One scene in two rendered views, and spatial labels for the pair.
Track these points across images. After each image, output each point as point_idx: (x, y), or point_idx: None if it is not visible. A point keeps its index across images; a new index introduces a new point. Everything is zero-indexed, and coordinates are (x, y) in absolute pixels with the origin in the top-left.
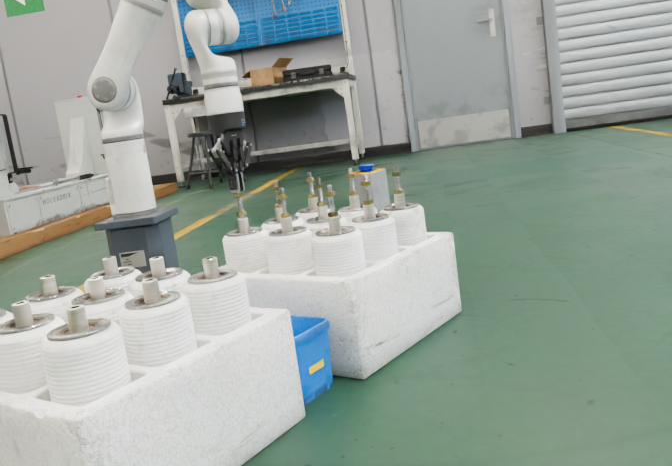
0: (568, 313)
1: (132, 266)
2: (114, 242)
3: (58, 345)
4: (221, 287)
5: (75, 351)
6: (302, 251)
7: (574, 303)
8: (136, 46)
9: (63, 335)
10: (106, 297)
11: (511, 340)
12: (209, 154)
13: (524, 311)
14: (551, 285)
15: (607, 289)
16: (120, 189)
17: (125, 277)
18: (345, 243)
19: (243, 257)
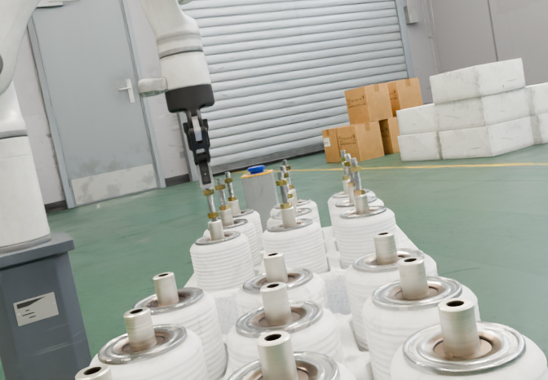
0: (501, 275)
1: (36, 319)
2: (5, 288)
3: (514, 376)
4: (433, 267)
5: (541, 379)
6: (321, 244)
7: (488, 267)
8: (29, 6)
9: (484, 358)
10: (308, 312)
11: (506, 303)
12: (190, 135)
13: (461, 282)
14: (436, 262)
15: (489, 254)
16: (8, 208)
17: (207, 298)
18: (391, 221)
19: (235, 267)
